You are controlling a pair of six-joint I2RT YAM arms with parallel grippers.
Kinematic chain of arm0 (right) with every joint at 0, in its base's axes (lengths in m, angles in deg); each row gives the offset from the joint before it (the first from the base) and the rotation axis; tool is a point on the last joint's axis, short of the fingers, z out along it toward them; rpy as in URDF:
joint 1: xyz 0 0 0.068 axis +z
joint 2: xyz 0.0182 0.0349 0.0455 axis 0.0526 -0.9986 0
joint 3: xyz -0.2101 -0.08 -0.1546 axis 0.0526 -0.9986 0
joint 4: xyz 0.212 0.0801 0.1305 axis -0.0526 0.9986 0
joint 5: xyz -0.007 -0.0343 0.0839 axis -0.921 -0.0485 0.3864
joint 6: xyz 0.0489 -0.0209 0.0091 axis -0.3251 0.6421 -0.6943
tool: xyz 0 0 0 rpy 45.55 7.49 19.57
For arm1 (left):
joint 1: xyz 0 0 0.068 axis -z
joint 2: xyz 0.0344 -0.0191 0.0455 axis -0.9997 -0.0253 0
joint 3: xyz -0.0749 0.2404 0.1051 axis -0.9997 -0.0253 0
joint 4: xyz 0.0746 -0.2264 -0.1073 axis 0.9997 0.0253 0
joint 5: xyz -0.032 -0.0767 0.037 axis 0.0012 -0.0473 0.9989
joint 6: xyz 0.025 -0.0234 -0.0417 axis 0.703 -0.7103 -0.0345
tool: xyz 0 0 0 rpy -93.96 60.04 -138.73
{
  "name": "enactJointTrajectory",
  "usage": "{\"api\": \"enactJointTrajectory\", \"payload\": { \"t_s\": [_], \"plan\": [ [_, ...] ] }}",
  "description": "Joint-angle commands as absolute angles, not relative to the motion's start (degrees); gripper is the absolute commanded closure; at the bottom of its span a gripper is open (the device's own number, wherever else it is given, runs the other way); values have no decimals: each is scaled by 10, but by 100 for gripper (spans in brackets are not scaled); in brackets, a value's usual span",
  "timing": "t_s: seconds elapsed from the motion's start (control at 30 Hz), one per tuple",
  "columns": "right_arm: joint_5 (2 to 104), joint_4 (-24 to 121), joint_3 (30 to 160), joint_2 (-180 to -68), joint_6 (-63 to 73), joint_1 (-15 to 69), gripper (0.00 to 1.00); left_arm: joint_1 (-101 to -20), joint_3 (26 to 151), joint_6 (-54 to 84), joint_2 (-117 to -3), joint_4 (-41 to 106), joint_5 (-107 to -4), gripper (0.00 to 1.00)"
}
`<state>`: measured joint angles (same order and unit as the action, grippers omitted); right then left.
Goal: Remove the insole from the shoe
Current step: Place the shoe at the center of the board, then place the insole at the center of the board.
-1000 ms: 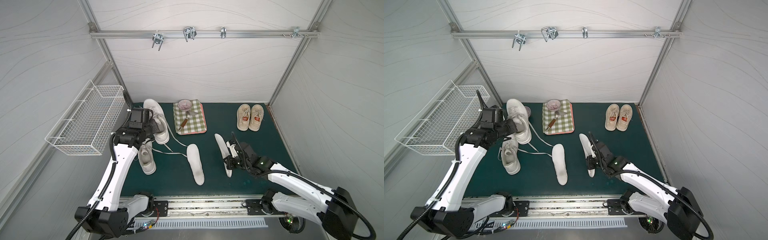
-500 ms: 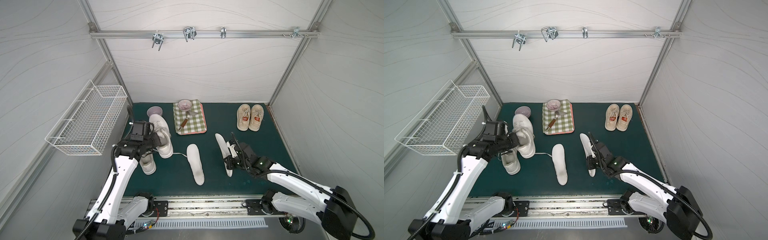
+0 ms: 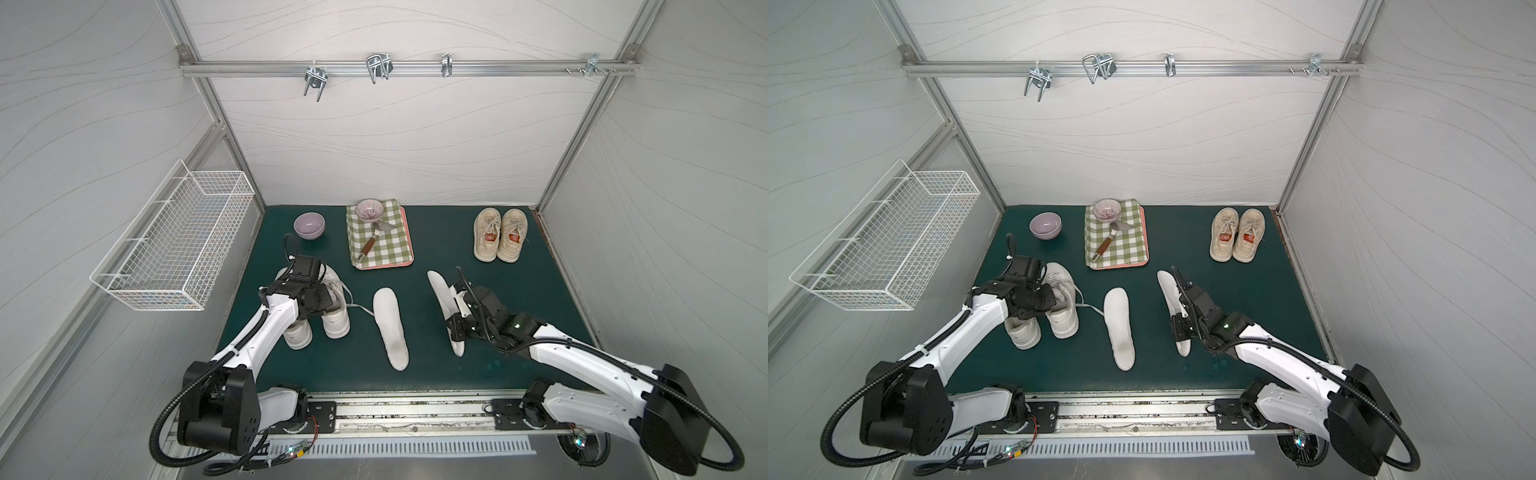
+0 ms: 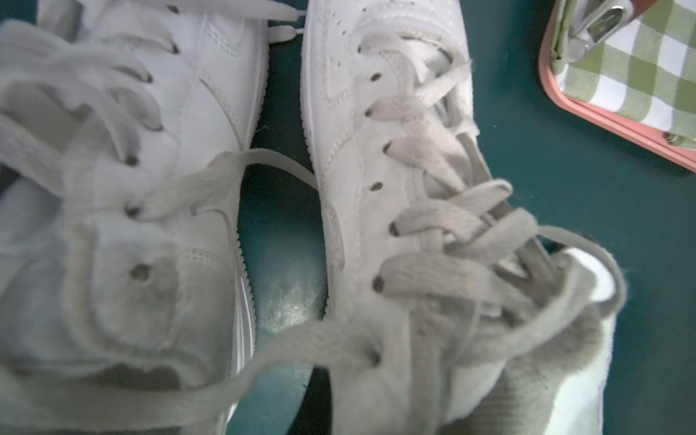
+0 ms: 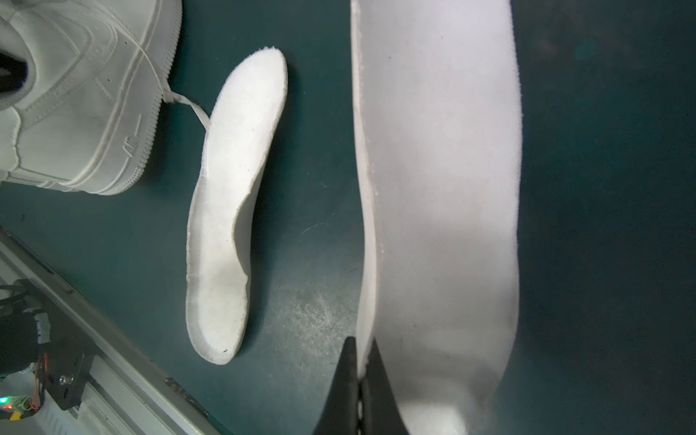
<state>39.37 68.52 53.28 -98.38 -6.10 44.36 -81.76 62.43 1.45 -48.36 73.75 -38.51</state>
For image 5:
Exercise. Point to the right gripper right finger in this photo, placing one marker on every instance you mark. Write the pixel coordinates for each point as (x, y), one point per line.
(380, 413)

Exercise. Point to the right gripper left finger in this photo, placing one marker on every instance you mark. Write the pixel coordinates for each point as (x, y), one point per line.
(340, 413)

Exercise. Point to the white insole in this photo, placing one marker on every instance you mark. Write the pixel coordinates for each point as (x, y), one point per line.
(438, 143)
(239, 134)

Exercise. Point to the white sneaker with laces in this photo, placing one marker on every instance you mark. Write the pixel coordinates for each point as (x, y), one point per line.
(94, 77)

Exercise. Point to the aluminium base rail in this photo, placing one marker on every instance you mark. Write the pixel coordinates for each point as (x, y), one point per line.
(126, 393)

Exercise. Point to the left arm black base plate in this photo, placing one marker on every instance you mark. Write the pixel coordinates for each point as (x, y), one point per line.
(39, 339)

